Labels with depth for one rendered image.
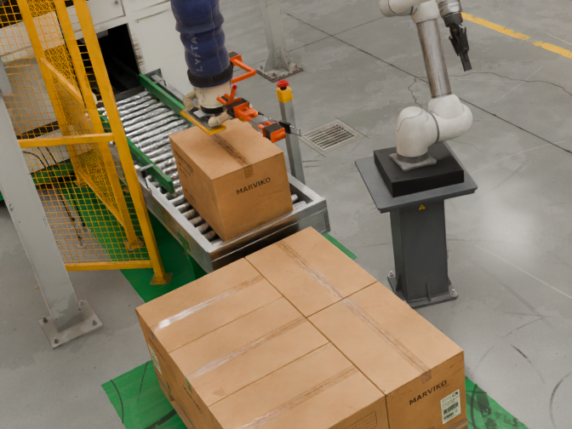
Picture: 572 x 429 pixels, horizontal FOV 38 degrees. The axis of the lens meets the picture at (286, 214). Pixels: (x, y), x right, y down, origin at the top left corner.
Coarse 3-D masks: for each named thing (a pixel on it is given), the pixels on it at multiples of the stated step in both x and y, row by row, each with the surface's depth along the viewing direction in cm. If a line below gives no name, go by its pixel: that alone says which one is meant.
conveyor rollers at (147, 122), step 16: (144, 96) 604; (128, 112) 583; (144, 112) 580; (160, 112) 576; (128, 128) 560; (144, 128) 556; (160, 128) 552; (176, 128) 548; (144, 144) 539; (160, 144) 535; (160, 160) 519; (176, 176) 498; (176, 192) 481; (176, 208) 466; (192, 208) 469; (192, 224) 452; (208, 224) 447; (208, 240) 438
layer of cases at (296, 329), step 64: (256, 256) 417; (320, 256) 409; (192, 320) 383; (256, 320) 376; (320, 320) 370; (384, 320) 364; (192, 384) 349; (256, 384) 343; (320, 384) 338; (384, 384) 332; (448, 384) 346
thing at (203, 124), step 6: (186, 108) 436; (198, 108) 433; (186, 114) 430; (192, 114) 428; (192, 120) 423; (198, 120) 421; (204, 120) 420; (198, 126) 418; (204, 126) 415; (216, 126) 413; (222, 126) 413; (210, 132) 410; (216, 132) 412
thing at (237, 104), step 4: (232, 100) 403; (236, 100) 404; (240, 100) 404; (244, 100) 403; (228, 104) 403; (232, 104) 403; (236, 104) 402; (240, 104) 401; (244, 104) 399; (248, 104) 400; (228, 108) 400; (232, 108) 397; (236, 108) 397; (240, 108) 398; (228, 112) 402; (232, 112) 400; (236, 112) 398; (232, 116) 399; (236, 116) 399; (240, 116) 400
